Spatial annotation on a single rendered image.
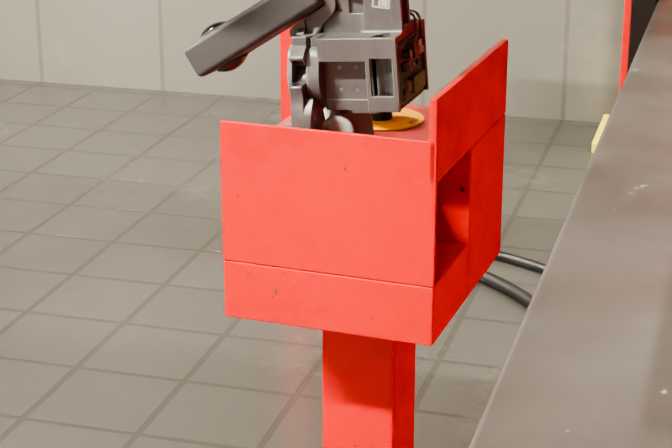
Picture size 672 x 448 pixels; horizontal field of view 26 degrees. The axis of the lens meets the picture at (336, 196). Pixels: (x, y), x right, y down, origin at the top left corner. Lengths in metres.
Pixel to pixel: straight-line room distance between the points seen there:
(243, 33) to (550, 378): 0.59
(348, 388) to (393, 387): 0.04
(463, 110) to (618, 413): 0.59
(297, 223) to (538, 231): 2.22
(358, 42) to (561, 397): 0.55
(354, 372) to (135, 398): 1.35
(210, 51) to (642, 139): 0.39
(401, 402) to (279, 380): 1.35
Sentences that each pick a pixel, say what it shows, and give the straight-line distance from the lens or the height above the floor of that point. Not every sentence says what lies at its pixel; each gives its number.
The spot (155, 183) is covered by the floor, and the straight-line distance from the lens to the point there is 3.55.
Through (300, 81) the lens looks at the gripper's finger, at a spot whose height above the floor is 0.84.
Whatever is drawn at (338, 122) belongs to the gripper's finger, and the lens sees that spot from 1.03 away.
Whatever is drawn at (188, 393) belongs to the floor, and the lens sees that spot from 2.47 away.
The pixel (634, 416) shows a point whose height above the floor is 0.88.
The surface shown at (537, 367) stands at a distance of 0.50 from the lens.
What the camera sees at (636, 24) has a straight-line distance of 1.16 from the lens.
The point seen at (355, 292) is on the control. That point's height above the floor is 0.69.
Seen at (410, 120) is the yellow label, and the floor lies 0.78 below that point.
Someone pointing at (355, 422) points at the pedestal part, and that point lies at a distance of 1.16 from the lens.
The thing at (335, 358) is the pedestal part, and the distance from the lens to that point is 1.14.
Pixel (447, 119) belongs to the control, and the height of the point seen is 0.82.
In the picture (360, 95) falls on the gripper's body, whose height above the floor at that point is 0.83.
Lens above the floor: 1.08
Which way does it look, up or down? 18 degrees down
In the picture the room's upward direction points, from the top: straight up
